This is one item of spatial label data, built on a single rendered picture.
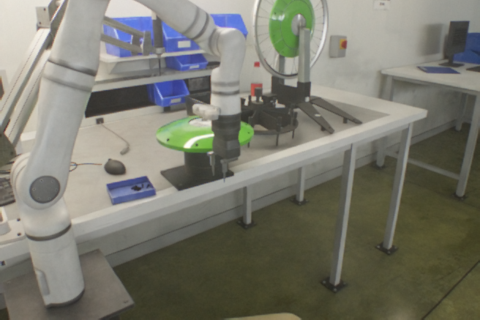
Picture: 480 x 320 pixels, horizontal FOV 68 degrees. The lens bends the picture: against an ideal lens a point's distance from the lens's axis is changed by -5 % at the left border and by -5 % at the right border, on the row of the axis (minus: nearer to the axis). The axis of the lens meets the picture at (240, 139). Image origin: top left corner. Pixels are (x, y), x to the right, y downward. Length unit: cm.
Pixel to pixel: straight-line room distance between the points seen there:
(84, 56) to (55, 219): 33
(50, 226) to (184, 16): 50
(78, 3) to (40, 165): 31
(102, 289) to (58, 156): 34
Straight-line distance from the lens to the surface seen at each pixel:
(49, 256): 85
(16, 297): 99
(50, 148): 74
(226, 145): 94
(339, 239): 204
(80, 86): 73
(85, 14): 78
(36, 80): 109
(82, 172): 137
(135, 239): 238
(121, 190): 120
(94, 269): 100
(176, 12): 80
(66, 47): 73
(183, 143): 110
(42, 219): 83
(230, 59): 88
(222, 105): 91
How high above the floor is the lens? 145
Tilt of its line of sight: 20 degrees down
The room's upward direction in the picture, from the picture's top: straight up
